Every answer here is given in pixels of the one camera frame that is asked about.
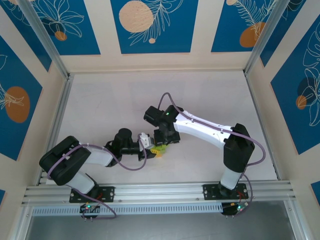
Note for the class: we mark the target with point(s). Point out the black controller board mount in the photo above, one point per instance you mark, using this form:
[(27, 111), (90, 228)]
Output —
[(87, 209), (231, 210)]

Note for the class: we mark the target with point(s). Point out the long lime green lego brick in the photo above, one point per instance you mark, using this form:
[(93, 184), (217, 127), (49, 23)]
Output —
[(155, 150)]

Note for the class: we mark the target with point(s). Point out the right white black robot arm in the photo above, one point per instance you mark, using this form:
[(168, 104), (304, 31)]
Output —
[(200, 127)]

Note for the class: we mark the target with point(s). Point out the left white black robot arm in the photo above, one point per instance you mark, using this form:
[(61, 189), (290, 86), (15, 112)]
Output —
[(65, 160)]

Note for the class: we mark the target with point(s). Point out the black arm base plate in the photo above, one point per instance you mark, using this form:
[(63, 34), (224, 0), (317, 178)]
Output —
[(211, 191), (108, 193)]

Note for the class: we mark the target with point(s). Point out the aluminium table edge rail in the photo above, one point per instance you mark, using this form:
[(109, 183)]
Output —
[(260, 120), (63, 100)]

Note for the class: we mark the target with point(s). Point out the blue floral wall panel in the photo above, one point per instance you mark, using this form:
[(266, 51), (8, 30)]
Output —
[(175, 37), (287, 112), (287, 32), (225, 25), (15, 75), (82, 37), (35, 42)]

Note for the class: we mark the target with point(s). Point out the aluminium mounting rail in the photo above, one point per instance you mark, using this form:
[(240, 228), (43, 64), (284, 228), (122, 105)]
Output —
[(160, 191)]

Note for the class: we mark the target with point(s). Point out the aluminium frame post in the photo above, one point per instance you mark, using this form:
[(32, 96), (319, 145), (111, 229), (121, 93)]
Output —
[(45, 37), (265, 37)]

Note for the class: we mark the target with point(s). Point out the grey metal sheet panel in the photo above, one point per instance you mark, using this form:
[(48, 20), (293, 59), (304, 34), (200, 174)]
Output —
[(160, 230)]

